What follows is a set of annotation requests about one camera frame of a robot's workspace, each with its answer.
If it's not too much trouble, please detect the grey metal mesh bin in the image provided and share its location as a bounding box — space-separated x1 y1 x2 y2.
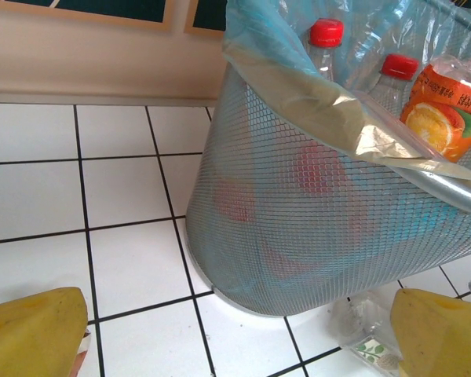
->
184 0 471 317

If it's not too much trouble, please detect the orange juice bottle fruit label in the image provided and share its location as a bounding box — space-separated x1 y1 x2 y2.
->
399 54 471 164

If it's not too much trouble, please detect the blue plastic bin liner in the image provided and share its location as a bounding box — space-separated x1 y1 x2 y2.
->
221 0 471 184

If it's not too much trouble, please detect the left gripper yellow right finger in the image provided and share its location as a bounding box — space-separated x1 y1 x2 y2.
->
390 287 471 377

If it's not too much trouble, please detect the clear cola bottle red label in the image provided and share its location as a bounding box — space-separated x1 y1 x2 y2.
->
367 53 421 115
301 17 345 82

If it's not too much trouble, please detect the clear bottle green white label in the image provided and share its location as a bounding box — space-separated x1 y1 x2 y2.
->
329 294 403 372

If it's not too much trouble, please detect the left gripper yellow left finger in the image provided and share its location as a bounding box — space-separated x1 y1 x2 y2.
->
0 286 89 377

